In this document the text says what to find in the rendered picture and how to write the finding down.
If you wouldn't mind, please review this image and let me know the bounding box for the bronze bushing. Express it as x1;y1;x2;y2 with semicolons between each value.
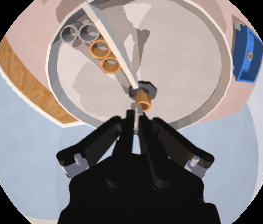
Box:
100;51;121;74
89;36;112;59
135;92;151;111

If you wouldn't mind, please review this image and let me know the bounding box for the grey metal bushing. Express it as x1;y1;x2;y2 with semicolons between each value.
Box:
78;21;101;43
60;22;84;44
246;50;253;60

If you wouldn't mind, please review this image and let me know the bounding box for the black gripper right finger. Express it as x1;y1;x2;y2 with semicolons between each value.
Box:
136;103;215;189

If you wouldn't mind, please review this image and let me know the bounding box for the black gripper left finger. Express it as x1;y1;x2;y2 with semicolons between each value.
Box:
56;103;136;189

